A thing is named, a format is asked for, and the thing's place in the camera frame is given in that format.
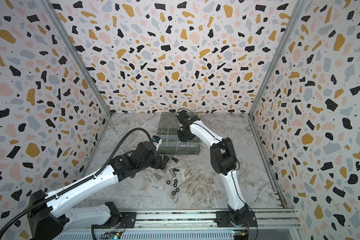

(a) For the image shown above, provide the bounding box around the circuit board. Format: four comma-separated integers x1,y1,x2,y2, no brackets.
233,230,249,240
102,232,122,240

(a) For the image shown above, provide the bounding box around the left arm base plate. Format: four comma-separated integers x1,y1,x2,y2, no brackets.
92,212,137,230

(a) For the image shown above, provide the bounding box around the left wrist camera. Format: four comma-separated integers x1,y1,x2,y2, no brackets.
152,135,162,151

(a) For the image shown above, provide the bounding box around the large silver hex bolt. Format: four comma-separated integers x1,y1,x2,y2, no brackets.
154,173,163,180

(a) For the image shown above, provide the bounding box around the right circuit board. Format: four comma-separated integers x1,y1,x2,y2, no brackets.
233,230,249,240

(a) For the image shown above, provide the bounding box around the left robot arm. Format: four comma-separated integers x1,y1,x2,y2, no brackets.
27,141,169,240

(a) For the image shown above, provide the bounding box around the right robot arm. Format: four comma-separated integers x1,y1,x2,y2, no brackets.
177,109,250,226

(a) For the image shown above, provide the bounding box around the left circuit board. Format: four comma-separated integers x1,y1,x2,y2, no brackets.
102,232,122,240

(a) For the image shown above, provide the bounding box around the grey plastic organizer box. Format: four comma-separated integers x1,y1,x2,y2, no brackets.
157,113,200,156

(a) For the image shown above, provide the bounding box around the aluminium mounting rail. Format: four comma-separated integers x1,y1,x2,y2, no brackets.
62,209,301,234

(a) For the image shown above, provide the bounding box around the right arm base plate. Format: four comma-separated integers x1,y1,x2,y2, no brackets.
214,211,257,228

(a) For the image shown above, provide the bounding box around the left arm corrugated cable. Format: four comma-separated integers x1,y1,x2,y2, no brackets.
0,127,153,240

